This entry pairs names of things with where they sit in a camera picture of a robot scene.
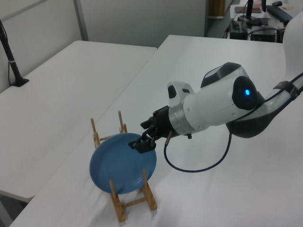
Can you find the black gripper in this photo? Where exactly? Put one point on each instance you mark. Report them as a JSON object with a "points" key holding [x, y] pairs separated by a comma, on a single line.
{"points": [[163, 123]]}

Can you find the blue round plate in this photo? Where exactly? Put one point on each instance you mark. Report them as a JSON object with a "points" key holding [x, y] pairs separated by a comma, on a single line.
{"points": [[113, 165]]}

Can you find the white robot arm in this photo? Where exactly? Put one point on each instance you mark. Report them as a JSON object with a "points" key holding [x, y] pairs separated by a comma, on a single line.
{"points": [[213, 111]]}

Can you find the wooden plate rack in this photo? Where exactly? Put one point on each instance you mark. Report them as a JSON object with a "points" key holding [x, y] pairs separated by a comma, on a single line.
{"points": [[119, 210]]}

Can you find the brown wooden panel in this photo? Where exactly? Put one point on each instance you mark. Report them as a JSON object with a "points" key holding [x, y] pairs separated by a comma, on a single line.
{"points": [[215, 8]]}

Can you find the black computer box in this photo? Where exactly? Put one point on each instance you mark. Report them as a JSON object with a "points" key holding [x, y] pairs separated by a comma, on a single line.
{"points": [[262, 36]]}

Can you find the brown flat board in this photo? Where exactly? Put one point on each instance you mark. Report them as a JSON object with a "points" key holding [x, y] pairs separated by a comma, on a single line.
{"points": [[241, 9]]}

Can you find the black monitor stand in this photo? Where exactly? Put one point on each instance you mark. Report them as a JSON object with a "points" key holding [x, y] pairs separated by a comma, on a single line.
{"points": [[249, 9]]}

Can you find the black desk device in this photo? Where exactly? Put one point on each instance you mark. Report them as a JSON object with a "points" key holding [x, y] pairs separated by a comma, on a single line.
{"points": [[280, 35]]}

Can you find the small black upright item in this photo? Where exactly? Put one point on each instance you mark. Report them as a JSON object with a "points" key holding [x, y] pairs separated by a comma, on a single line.
{"points": [[264, 6]]}

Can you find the black computer keyboard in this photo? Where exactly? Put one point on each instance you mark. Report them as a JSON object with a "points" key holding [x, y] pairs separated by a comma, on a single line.
{"points": [[279, 13]]}

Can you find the black computer mouse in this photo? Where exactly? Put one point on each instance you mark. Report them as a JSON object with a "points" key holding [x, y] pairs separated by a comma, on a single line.
{"points": [[277, 3]]}

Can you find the tan paper sheet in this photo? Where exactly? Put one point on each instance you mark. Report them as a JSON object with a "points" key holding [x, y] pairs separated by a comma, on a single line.
{"points": [[287, 7]]}

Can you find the grey metal partition corner post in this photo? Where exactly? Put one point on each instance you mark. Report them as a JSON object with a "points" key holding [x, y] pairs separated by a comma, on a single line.
{"points": [[81, 21]]}

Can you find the grey partition end post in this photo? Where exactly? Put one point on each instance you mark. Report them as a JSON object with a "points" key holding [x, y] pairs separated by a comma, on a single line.
{"points": [[206, 19]]}

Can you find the black camera pole with clamp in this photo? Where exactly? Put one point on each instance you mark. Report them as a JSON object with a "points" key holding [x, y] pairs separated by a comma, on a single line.
{"points": [[14, 68]]}

